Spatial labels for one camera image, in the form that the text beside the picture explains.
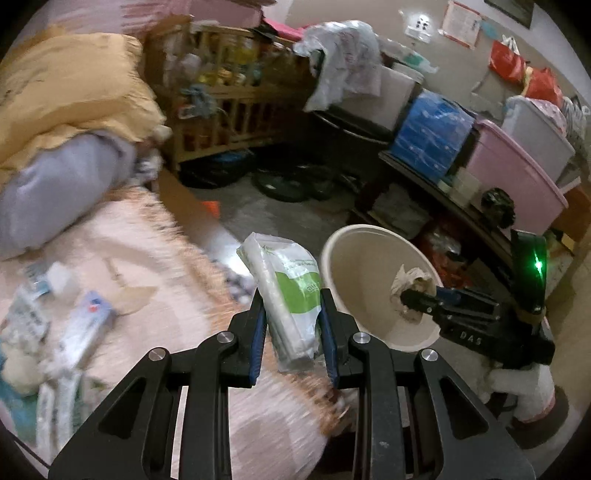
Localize black wheels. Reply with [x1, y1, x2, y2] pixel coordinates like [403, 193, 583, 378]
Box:
[254, 166, 338, 201]

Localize pink bed blanket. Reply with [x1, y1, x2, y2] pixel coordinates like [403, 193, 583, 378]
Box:
[0, 187, 352, 480]

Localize white printed cloth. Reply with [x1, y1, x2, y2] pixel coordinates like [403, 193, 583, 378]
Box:
[293, 19, 384, 114]

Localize dark chair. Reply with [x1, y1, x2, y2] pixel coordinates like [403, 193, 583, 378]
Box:
[307, 65, 419, 144]

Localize pink cloth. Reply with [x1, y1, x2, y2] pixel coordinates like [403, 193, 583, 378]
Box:
[115, 0, 296, 33]

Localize long white box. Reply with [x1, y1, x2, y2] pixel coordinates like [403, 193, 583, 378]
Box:
[34, 369, 88, 457]

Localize black cable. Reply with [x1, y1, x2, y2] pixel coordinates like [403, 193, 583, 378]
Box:
[7, 431, 49, 467]

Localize small white box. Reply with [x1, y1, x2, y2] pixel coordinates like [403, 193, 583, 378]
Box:
[46, 263, 75, 294]

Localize wall poster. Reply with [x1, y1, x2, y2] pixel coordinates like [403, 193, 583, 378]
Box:
[441, 0, 483, 49]

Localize blue white packet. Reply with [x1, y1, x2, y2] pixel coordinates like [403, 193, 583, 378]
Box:
[23, 263, 49, 294]

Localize paper wad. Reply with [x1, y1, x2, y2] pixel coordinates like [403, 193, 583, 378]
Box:
[390, 264, 432, 321]

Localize wooden crib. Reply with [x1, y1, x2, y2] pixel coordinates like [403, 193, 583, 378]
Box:
[145, 16, 319, 171]

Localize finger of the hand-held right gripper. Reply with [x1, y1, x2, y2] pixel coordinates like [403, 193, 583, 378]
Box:
[399, 285, 502, 326]

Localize yellow quilt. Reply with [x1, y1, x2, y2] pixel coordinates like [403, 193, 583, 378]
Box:
[0, 34, 167, 185]

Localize blue carton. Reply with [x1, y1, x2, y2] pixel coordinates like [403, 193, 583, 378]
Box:
[390, 90, 476, 174]

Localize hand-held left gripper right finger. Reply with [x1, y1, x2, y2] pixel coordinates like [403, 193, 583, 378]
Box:
[320, 288, 536, 480]

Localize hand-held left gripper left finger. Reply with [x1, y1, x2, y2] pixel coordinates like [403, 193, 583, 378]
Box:
[48, 288, 267, 480]

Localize wall socket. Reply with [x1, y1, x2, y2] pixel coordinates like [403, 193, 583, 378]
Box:
[405, 14, 435, 42]

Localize beige plastic basin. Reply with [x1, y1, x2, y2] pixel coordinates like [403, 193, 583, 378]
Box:
[320, 224, 445, 354]

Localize white green tissue packet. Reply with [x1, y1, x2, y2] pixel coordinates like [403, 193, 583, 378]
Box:
[237, 232, 322, 374]

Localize clear storage box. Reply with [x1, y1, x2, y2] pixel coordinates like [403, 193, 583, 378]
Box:
[501, 96, 575, 183]

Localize grey quilt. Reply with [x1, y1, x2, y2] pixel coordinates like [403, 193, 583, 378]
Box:
[0, 129, 139, 261]

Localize pink storage box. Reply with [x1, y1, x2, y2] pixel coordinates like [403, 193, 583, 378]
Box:
[464, 119, 568, 234]

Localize orange red bag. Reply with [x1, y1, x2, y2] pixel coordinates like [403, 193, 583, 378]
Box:
[524, 67, 564, 107]

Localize dark bag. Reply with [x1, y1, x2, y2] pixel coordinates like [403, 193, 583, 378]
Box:
[180, 152, 254, 188]

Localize dark table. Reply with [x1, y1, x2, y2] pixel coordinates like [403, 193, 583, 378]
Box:
[351, 150, 522, 287]

